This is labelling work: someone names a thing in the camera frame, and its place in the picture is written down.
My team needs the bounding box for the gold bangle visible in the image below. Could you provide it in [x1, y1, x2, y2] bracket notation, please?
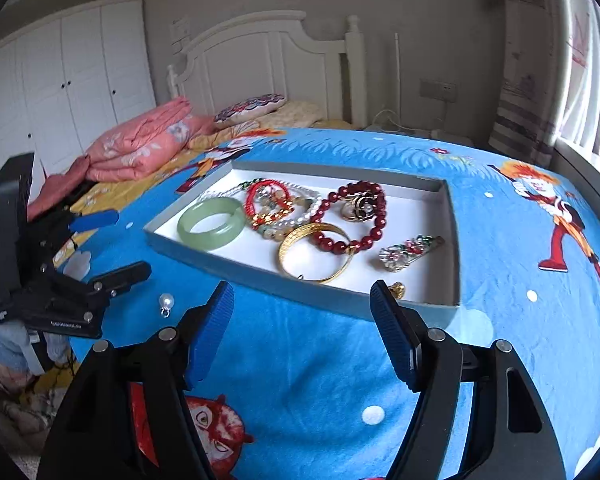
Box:
[278, 223, 353, 283]

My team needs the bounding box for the wall switch panel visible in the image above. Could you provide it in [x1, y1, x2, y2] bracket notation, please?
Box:
[171, 17, 188, 51]

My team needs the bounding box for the dark red bead bracelet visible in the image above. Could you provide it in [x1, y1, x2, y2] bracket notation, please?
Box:
[307, 180, 387, 256]

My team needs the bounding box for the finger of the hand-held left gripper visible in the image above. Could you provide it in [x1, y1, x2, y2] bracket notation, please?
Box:
[67, 210, 120, 234]
[87, 261, 152, 302]

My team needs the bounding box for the pink floral folded quilt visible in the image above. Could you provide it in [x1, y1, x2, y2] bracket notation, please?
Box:
[27, 97, 231, 211]

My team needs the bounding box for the pale yellow pillow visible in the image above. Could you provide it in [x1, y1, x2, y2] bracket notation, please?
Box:
[270, 101, 326, 128]

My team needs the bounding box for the green jade bangle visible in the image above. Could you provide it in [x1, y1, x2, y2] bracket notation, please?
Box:
[176, 197, 245, 252]

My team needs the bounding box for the person's left hand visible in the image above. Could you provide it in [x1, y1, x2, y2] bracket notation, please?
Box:
[0, 317, 73, 376]

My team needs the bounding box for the wall socket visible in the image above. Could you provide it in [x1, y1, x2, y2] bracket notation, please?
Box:
[420, 79, 457, 101]

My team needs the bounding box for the jewelled flower hair clip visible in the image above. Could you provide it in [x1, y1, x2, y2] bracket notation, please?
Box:
[378, 234, 446, 273]

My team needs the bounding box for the purple patterned pillow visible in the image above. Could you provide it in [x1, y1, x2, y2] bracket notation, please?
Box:
[214, 93, 286, 126]

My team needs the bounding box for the white wooden headboard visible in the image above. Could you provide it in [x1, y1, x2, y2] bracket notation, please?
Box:
[167, 10, 368, 128]

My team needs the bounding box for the person's left forearm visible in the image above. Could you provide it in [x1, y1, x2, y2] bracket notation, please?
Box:
[0, 357, 41, 401]

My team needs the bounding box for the pastel multicolour bead bracelet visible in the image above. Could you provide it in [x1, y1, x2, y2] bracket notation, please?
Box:
[252, 185, 311, 241]

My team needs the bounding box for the white pearl necklace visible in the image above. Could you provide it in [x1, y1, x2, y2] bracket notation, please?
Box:
[200, 180, 326, 233]

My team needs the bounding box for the blue cartoon printed blanket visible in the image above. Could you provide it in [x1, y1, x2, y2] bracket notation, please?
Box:
[55, 127, 600, 480]

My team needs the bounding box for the grey window sill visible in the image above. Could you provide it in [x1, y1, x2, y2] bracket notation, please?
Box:
[552, 145, 600, 201]

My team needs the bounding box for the white charger cable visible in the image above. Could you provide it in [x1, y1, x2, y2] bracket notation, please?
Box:
[372, 109, 431, 133]

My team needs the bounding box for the white wardrobe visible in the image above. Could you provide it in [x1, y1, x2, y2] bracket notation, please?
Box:
[0, 0, 156, 176]

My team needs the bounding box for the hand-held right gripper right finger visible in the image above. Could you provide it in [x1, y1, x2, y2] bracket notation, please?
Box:
[370, 280, 566, 480]

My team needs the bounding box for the white sheer curtain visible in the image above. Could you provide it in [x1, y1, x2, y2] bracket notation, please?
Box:
[550, 0, 600, 181]

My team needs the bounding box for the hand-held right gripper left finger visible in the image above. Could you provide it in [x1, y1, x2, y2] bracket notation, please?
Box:
[37, 280, 236, 480]

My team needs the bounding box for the red string bracelet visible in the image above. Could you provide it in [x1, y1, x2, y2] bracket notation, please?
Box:
[245, 178, 301, 231]

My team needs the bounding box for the printed striped curtain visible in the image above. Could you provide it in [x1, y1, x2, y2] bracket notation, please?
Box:
[487, 0, 600, 163]

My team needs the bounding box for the white shallow tray box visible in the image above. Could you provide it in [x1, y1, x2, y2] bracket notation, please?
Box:
[144, 160, 462, 328]

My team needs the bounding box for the gold flower brooch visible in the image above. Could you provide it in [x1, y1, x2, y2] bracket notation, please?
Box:
[341, 192, 381, 223]

